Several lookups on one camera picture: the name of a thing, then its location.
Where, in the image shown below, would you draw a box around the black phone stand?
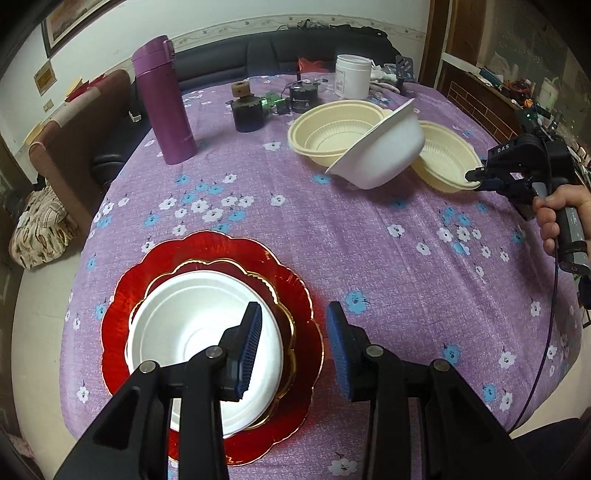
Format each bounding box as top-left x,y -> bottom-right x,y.
394,55 -> 414,95

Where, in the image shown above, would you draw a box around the cluttered wooden sideboard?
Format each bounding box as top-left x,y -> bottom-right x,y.
436,53 -> 591,160

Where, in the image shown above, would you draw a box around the white foam bowl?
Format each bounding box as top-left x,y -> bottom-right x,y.
126,271 -> 284,439
325,98 -> 426,191

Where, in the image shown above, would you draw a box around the small red gold-rimmed plate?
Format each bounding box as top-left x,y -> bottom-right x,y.
124,258 -> 296,432

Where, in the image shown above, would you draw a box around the black leather sofa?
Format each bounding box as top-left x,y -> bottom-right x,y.
90,28 -> 402,185

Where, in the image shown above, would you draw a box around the person's right hand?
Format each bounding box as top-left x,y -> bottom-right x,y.
533,184 -> 591,257

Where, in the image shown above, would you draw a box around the thin dark cable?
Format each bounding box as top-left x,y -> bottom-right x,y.
508,256 -> 561,432

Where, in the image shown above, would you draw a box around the yellow wall plaque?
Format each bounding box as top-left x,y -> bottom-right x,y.
33,60 -> 58,97

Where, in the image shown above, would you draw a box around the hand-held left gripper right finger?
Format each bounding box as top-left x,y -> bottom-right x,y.
326,301 -> 532,480

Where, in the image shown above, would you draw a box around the cream plastic bowl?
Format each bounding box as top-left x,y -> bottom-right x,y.
287,100 -> 391,168
410,121 -> 483,193

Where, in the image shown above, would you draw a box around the black round device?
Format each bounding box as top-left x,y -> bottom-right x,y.
288,79 -> 320,113

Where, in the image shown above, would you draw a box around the white work gloves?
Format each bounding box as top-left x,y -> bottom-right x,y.
369,65 -> 400,90

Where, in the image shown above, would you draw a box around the large red glass plate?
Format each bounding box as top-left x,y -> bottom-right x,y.
100,231 -> 325,467

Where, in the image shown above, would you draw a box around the green circuit board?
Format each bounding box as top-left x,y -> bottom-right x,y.
263,92 -> 289,114

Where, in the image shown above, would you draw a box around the dark jar with cork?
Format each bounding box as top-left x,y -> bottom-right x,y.
225,82 -> 269,133

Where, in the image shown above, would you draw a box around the framed wall painting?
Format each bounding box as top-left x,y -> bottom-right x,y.
41,0 -> 125,58

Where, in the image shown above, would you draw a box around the brown armchair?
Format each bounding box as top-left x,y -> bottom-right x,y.
28,69 -> 139,232

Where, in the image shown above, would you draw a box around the wooden cabinet with glass doors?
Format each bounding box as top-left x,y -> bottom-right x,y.
0,134 -> 29,264

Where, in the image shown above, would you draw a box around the person's dark clothing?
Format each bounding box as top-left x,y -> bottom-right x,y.
508,418 -> 585,480

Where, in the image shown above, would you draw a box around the white plastic jar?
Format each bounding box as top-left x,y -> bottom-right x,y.
335,54 -> 372,100

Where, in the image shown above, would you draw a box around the purple thermos bottle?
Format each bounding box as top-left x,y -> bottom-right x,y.
131,36 -> 198,165

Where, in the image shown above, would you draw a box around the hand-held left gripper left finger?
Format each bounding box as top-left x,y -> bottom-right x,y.
54,301 -> 264,480

